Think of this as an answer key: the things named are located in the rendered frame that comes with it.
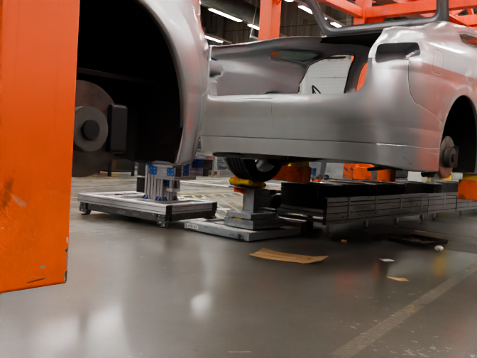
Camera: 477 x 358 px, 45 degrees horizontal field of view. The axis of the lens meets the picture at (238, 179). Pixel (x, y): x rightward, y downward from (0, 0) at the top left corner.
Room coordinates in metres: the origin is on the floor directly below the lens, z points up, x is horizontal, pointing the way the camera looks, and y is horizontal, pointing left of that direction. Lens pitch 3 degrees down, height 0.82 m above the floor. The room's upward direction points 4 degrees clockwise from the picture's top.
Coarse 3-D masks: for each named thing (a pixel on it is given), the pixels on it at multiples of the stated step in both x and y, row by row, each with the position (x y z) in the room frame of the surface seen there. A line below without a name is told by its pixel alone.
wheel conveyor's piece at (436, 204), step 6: (444, 192) 7.85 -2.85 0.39; (450, 192) 8.01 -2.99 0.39; (456, 192) 8.20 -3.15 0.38; (432, 198) 7.54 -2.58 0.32; (438, 198) 7.69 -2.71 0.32; (444, 198) 7.85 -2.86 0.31; (450, 198) 8.05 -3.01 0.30; (432, 204) 7.55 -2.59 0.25; (438, 204) 7.70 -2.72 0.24; (444, 204) 7.86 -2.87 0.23; (450, 204) 8.03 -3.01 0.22; (432, 210) 7.60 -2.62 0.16; (438, 210) 7.71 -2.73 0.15; (444, 210) 7.89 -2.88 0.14; (450, 210) 8.05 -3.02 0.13; (432, 216) 7.63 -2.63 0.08
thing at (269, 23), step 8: (264, 0) 6.07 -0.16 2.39; (272, 0) 6.00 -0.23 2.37; (264, 8) 6.06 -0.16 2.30; (272, 8) 6.01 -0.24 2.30; (280, 8) 6.12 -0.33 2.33; (264, 16) 6.06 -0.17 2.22; (272, 16) 6.01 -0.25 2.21; (264, 24) 6.06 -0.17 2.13; (272, 24) 6.02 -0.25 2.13; (264, 32) 6.05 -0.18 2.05; (272, 32) 6.03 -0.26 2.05
